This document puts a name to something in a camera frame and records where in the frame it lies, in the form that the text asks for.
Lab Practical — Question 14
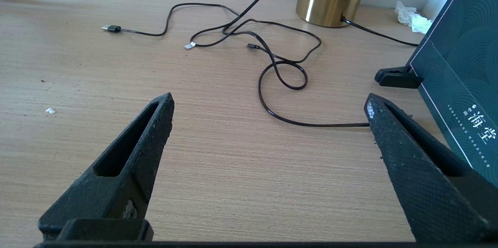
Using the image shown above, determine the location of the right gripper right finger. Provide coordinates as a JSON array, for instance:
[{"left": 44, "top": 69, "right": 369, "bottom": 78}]
[{"left": 364, "top": 93, "right": 498, "bottom": 243}]

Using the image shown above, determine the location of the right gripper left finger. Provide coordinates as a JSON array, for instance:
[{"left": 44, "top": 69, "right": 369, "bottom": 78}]
[{"left": 38, "top": 93, "right": 175, "bottom": 241}]

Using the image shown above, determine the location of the black clip stand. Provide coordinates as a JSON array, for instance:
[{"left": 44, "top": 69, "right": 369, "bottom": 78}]
[{"left": 375, "top": 66, "right": 424, "bottom": 89}]

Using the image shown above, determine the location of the crumpled white tissue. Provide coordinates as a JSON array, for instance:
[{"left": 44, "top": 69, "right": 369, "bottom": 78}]
[{"left": 394, "top": 1, "right": 433, "bottom": 34}]

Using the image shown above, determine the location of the black lamp power cord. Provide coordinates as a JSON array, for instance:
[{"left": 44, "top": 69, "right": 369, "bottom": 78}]
[{"left": 222, "top": 0, "right": 458, "bottom": 128}]

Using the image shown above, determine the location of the black cable with white connector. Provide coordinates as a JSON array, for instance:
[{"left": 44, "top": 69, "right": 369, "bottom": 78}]
[{"left": 184, "top": 19, "right": 323, "bottom": 64}]

